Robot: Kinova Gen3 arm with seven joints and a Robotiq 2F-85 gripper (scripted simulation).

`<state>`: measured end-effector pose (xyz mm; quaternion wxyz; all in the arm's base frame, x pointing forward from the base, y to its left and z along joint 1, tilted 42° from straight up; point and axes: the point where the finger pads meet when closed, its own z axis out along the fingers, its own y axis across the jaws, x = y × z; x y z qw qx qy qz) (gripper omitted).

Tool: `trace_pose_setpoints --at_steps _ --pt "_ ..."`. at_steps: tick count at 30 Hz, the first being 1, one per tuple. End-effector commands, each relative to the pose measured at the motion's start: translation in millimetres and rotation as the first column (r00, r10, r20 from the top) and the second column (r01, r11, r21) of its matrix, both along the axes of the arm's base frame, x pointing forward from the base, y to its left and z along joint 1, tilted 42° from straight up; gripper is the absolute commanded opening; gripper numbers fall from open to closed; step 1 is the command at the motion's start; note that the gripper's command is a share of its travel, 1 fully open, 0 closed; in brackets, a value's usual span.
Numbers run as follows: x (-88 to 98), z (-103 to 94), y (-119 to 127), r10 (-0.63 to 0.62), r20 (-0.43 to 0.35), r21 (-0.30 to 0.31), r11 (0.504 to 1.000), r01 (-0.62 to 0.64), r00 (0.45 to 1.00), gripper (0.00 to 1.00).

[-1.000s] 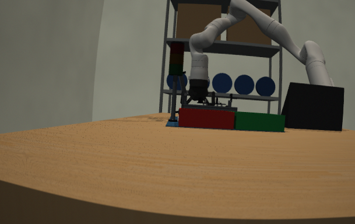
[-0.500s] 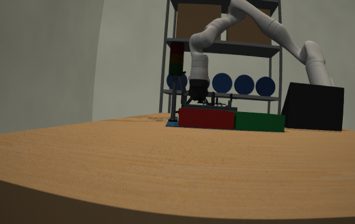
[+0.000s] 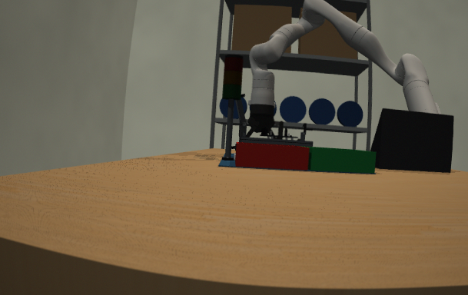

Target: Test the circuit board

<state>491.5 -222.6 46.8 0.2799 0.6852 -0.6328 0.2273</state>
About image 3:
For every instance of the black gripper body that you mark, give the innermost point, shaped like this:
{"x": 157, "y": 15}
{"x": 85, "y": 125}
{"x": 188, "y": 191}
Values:
{"x": 262, "y": 113}

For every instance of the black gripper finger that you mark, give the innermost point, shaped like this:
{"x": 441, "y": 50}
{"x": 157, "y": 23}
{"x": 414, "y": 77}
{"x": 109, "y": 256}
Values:
{"x": 280, "y": 126}
{"x": 250, "y": 132}

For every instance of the green square bin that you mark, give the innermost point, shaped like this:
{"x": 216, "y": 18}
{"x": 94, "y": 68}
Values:
{"x": 341, "y": 160}

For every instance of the red bin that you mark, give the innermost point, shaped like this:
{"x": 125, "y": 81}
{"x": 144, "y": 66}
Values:
{"x": 271, "y": 156}

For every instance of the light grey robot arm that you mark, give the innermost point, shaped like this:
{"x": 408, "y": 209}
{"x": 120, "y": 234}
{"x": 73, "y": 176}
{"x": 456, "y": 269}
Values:
{"x": 413, "y": 79}

